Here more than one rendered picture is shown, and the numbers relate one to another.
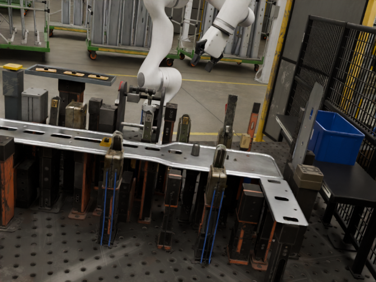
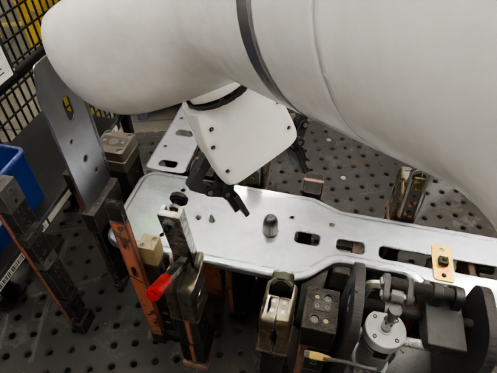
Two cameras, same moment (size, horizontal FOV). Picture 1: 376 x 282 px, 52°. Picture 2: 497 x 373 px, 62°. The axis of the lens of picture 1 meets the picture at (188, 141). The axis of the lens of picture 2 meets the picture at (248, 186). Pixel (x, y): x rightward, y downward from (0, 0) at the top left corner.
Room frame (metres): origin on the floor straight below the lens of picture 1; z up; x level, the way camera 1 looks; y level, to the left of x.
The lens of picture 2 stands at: (1.89, 0.07, 1.68)
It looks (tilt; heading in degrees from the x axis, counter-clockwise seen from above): 46 degrees down; 196
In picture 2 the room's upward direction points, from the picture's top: straight up
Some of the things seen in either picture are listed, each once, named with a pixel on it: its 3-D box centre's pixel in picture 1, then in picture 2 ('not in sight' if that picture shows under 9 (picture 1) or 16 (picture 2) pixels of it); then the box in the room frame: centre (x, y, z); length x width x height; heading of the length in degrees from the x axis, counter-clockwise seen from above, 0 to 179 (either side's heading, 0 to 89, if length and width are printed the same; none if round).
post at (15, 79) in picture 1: (13, 117); not in sight; (1.65, 0.81, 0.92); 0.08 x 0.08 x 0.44; 3
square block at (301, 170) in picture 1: (297, 212); (129, 193); (1.26, -0.44, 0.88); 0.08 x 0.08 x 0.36; 3
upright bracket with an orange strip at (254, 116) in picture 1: (244, 158); (142, 286); (1.53, -0.25, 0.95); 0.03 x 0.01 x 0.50; 93
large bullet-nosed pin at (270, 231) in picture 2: (195, 150); (270, 226); (1.36, -0.04, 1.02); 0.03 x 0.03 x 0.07
